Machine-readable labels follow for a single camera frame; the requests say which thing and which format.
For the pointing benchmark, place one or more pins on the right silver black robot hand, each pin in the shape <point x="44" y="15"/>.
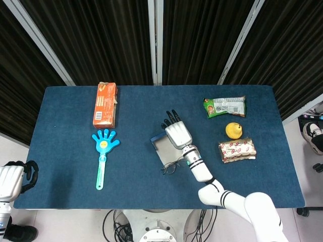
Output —
<point x="179" y="134"/>

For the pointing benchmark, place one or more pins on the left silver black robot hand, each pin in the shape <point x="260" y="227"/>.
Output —
<point x="10" y="181"/>

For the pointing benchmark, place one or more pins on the grey blue box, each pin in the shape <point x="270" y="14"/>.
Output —
<point x="164" y="151"/>

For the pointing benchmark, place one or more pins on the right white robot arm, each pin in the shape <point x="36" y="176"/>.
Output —
<point x="199" y="169"/>

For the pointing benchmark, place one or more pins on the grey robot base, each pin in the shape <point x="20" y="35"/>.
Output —
<point x="156" y="227"/>

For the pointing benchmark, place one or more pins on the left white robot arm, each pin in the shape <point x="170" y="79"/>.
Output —
<point x="5" y="214"/>

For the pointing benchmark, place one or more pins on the blue cloth-covered table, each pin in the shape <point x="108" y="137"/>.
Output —
<point x="101" y="199"/>

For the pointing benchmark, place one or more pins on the green snack packet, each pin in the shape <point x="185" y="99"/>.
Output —
<point x="222" y="107"/>

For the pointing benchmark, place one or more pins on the black shoe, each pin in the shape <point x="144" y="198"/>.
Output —
<point x="22" y="233"/>

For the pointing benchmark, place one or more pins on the yellow pear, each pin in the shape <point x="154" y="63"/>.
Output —
<point x="233" y="131"/>

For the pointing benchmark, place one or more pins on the gold red snack packet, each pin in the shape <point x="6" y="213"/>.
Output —
<point x="237" y="151"/>

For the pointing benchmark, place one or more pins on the blue green hand clapper toy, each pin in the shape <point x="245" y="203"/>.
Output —
<point x="103" y="143"/>

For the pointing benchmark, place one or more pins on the orange cardboard carton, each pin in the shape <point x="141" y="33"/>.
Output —
<point x="103" y="106"/>

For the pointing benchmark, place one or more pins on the black pleated curtain panel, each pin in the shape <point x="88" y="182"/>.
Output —
<point x="20" y="88"/>
<point x="202" y="43"/>
<point x="290" y="50"/>
<point x="101" y="43"/>

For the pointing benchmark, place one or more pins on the white black sneaker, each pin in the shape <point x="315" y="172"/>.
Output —
<point x="313" y="138"/>

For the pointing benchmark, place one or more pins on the small black floor object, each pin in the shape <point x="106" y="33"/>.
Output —
<point x="318" y="168"/>

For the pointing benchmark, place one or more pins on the black stand foot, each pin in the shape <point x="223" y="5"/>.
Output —
<point x="302" y="212"/>

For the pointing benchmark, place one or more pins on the white partition frame post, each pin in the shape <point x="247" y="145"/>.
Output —
<point x="239" y="43"/>
<point x="43" y="43"/>
<point x="155" y="43"/>
<point x="302" y="108"/>

